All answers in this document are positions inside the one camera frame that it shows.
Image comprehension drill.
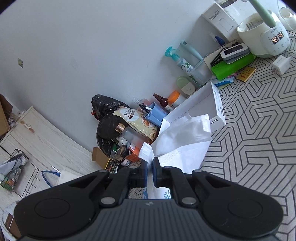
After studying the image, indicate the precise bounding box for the hair brush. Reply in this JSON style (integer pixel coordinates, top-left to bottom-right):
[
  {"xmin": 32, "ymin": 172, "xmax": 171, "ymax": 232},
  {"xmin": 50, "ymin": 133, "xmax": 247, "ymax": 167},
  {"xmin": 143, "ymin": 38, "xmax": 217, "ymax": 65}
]
[{"xmin": 114, "ymin": 147, "xmax": 130, "ymax": 161}]

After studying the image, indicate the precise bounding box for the white charger plug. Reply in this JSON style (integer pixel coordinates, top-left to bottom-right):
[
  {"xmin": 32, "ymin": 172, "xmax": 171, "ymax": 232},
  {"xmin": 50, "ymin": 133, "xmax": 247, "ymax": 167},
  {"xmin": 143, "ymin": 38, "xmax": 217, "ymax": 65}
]
[{"xmin": 271, "ymin": 55, "xmax": 290, "ymax": 76}]

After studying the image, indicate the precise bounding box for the grey case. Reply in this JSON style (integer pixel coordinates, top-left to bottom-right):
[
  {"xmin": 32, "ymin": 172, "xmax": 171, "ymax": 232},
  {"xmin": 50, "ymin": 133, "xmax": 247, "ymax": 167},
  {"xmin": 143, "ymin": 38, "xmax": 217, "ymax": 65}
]
[{"xmin": 220, "ymin": 45, "xmax": 250, "ymax": 64}]

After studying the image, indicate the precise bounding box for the beige snack bag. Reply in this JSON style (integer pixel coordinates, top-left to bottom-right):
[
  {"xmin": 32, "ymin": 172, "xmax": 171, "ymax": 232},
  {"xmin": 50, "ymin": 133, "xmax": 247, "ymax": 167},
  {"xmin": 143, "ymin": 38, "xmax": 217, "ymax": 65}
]
[{"xmin": 113, "ymin": 107, "xmax": 159, "ymax": 145}]

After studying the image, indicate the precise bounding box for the yellow photo card box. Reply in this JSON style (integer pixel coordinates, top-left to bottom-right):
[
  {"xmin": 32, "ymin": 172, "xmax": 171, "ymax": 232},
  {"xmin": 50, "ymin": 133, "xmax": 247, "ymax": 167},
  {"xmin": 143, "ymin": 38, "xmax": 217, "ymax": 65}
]
[{"xmin": 104, "ymin": 159, "xmax": 121, "ymax": 174}]

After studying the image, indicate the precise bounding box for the frosted bottle with gold cap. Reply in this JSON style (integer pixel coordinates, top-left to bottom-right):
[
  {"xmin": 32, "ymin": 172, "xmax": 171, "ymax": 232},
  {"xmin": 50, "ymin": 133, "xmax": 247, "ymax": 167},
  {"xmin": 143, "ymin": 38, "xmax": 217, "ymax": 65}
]
[{"xmin": 116, "ymin": 124, "xmax": 148, "ymax": 145}]

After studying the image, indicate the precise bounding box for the clear plastic container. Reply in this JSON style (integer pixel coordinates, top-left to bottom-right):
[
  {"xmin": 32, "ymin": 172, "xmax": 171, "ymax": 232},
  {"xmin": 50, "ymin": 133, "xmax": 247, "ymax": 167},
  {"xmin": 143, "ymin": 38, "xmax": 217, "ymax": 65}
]
[{"xmin": 191, "ymin": 59, "xmax": 213, "ymax": 85}]

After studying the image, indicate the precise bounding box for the green and white round bottle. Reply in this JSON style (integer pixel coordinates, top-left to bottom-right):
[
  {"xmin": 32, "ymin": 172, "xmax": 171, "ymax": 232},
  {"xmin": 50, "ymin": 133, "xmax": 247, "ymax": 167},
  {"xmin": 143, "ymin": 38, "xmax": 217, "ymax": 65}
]
[{"xmin": 177, "ymin": 76, "xmax": 197, "ymax": 95}]

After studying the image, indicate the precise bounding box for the wire basket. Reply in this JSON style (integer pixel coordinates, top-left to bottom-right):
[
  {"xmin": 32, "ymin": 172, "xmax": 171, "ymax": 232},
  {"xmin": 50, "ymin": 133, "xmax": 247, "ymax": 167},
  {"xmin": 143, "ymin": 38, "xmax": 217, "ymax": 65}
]
[{"xmin": 0, "ymin": 149, "xmax": 29, "ymax": 192}]

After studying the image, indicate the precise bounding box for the pale green thermometer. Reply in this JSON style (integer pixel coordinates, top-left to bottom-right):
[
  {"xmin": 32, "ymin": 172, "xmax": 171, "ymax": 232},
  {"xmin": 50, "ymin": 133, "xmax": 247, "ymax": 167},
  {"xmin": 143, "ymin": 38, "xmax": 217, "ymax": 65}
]
[{"xmin": 180, "ymin": 40, "xmax": 201, "ymax": 59}]

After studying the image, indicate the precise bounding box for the open cardboard box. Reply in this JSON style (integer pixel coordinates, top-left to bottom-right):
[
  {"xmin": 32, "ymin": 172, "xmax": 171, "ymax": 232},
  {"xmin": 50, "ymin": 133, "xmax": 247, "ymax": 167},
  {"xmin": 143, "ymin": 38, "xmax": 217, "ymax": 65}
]
[{"xmin": 91, "ymin": 147, "xmax": 110, "ymax": 169}]

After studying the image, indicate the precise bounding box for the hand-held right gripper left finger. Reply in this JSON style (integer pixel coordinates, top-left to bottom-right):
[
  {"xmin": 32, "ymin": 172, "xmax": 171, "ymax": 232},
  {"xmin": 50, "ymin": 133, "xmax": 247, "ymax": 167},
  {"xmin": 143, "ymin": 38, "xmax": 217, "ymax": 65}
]
[{"xmin": 62, "ymin": 160, "xmax": 148, "ymax": 208}]

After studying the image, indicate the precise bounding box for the geometric patterned tablecloth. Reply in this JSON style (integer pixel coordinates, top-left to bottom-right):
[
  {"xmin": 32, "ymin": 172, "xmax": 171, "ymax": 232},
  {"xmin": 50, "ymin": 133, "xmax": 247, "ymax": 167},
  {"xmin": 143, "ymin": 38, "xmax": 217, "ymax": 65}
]
[{"xmin": 125, "ymin": 53, "xmax": 296, "ymax": 241}]

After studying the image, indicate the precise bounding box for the blue box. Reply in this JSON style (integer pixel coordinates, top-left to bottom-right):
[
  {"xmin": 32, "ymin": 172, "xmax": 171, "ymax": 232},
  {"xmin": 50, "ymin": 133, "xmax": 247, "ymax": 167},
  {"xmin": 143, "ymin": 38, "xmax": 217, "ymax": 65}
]
[{"xmin": 145, "ymin": 104, "xmax": 168, "ymax": 127}]

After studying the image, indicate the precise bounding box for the orange box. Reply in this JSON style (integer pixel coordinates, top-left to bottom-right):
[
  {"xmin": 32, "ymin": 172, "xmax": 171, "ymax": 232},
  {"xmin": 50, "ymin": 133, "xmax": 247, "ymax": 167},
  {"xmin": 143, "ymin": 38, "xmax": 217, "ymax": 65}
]
[{"xmin": 126, "ymin": 144, "xmax": 144, "ymax": 163}]

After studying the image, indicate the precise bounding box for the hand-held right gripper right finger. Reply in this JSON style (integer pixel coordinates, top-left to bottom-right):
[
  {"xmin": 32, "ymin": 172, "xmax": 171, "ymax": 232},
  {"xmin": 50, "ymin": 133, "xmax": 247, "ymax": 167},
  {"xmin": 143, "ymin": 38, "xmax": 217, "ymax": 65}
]
[{"xmin": 153, "ymin": 158, "xmax": 234, "ymax": 208}]

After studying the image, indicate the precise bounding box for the small blue spray bottle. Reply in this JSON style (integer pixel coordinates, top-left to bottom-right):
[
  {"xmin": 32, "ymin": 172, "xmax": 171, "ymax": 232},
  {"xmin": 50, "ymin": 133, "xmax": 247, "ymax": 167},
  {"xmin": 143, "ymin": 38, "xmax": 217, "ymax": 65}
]
[{"xmin": 209, "ymin": 34, "xmax": 226, "ymax": 45}]

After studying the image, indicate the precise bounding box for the white bottle with orange cap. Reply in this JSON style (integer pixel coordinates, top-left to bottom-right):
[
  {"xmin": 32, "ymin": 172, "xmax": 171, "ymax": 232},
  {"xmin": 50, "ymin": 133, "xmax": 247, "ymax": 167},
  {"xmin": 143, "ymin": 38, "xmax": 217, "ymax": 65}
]
[{"xmin": 166, "ymin": 91, "xmax": 186, "ymax": 112}]

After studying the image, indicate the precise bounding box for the green box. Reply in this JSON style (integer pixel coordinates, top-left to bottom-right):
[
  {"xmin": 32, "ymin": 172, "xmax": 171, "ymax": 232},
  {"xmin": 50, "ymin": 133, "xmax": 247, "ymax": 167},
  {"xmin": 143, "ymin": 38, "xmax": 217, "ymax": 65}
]
[{"xmin": 211, "ymin": 53, "xmax": 256, "ymax": 81}]

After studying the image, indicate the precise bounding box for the gold packet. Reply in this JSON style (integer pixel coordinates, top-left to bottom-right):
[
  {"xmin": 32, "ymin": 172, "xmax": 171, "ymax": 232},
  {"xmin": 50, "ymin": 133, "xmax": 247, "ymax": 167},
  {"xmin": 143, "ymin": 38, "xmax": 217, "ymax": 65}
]
[{"xmin": 236, "ymin": 66, "xmax": 257, "ymax": 82}]

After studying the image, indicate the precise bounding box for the blue packet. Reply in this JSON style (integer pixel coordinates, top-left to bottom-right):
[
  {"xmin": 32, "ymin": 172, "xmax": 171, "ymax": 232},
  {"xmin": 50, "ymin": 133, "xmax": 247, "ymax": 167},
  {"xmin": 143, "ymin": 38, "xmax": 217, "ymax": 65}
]
[{"xmin": 211, "ymin": 75, "xmax": 235, "ymax": 90}]

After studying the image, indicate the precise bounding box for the brown spray bottle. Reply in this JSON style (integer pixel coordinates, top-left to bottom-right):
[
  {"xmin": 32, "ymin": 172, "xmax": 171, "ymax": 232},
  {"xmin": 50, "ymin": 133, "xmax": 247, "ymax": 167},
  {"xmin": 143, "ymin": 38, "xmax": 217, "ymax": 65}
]
[{"xmin": 153, "ymin": 93, "xmax": 169, "ymax": 108}]

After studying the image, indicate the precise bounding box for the white flat box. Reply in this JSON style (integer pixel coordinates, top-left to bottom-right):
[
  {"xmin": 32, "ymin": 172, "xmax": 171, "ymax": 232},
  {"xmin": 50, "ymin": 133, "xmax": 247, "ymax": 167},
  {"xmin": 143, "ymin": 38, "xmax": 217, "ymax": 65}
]
[{"xmin": 162, "ymin": 81, "xmax": 226, "ymax": 137}]

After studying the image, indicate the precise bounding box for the black garbage bag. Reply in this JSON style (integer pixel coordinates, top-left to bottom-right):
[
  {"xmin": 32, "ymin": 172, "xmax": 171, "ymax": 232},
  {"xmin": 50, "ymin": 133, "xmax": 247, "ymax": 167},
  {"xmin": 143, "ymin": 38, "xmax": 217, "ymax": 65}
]
[
  {"xmin": 97, "ymin": 113, "xmax": 130, "ymax": 158},
  {"xmin": 91, "ymin": 95, "xmax": 130, "ymax": 121}
]

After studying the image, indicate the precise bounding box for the white shopping bag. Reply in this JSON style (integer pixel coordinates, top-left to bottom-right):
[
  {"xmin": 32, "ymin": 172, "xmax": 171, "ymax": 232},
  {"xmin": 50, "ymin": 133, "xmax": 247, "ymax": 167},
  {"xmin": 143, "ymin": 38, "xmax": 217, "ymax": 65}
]
[{"xmin": 139, "ymin": 113, "xmax": 213, "ymax": 200}]

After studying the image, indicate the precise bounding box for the white carton box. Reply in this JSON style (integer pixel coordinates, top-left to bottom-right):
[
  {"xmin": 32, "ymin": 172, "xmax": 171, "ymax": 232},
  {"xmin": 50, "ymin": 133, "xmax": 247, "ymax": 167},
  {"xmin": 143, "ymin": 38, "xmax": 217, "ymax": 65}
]
[{"xmin": 201, "ymin": 3, "xmax": 243, "ymax": 42}]

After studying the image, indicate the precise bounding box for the clear plastic bottle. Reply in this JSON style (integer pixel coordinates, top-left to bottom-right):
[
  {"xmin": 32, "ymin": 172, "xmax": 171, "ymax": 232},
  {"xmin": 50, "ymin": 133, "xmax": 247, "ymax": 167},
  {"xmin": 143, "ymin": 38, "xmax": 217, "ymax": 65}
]
[{"xmin": 132, "ymin": 98, "xmax": 151, "ymax": 109}]

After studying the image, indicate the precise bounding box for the blue cord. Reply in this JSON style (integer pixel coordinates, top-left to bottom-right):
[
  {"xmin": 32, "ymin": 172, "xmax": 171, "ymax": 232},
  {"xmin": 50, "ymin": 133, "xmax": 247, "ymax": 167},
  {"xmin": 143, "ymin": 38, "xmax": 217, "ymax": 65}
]
[{"xmin": 42, "ymin": 170, "xmax": 61, "ymax": 188}]

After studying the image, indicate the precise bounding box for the teal spray bottle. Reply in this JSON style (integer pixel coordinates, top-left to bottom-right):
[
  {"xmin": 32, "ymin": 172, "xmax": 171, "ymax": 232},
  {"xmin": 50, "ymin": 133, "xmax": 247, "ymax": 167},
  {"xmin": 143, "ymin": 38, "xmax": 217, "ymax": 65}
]
[{"xmin": 165, "ymin": 46, "xmax": 195, "ymax": 77}]

